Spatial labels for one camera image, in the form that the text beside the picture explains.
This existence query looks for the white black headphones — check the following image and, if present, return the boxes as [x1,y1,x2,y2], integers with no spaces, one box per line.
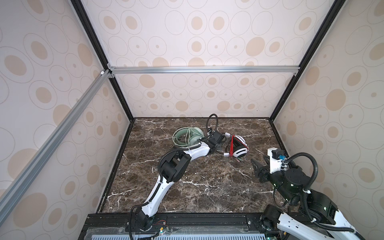
[216,133,249,163]

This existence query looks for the mint green headphones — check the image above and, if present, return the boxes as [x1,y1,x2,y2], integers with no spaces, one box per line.
[172,127,204,148]

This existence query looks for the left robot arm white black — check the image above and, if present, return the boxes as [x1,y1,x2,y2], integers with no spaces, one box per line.
[128,114,225,240]

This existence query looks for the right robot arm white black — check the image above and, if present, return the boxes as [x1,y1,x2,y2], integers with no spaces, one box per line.
[251,148,363,240]

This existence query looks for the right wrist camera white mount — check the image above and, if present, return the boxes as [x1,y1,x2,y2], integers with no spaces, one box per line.
[268,148,288,174]

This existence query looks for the aluminium rail back wall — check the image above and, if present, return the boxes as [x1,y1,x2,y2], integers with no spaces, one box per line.
[110,66,300,75]

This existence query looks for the aluminium rail wall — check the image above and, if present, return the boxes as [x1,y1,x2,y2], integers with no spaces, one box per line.
[1,69,111,225]
[110,66,300,75]

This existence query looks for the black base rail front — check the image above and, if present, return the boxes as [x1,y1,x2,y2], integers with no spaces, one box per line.
[78,212,337,240]

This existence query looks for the black frame post right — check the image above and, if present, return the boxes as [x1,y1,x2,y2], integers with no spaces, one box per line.
[270,0,347,123]

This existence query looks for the black frame post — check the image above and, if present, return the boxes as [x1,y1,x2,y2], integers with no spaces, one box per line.
[270,0,347,123]
[70,0,135,121]

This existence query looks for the black frame post left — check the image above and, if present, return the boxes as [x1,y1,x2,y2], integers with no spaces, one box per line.
[70,0,135,121]

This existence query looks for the aluminium rail left wall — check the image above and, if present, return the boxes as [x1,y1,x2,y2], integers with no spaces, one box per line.
[1,69,111,225]

